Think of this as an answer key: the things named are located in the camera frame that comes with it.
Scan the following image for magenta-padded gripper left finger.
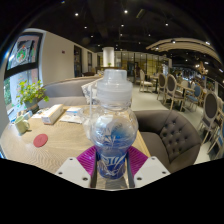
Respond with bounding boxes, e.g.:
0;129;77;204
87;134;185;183
54;145;98;190

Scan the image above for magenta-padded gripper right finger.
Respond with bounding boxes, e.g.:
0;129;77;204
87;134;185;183
127;145;171;189

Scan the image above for clear blue-labelled drink bottle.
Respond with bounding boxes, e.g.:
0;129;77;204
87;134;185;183
89;68;139;181

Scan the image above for flat round red coaster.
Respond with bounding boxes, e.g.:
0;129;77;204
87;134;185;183
32;133;49;148

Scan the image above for white printed leaflet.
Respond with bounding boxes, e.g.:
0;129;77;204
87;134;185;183
59;114;83;125

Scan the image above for white and blue packet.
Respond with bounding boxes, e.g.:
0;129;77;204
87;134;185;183
65;107;84;117

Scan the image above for white tissue box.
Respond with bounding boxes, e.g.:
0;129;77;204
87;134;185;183
40;103;64;126

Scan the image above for pale green mug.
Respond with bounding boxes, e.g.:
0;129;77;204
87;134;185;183
13;114;31;135

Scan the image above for grey chevron cushion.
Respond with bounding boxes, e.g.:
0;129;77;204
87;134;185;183
80;78;103;105

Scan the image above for group of dining chairs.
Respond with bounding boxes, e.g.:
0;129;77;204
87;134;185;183
138;68;224;158

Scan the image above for green potted plant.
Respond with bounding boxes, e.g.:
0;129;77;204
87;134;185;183
16;79;50;110

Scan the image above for round-motif window poster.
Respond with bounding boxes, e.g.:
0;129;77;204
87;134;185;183
6;33;44;72

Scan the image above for group of ceiling lights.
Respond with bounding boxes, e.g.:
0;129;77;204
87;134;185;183
59;0;214;45

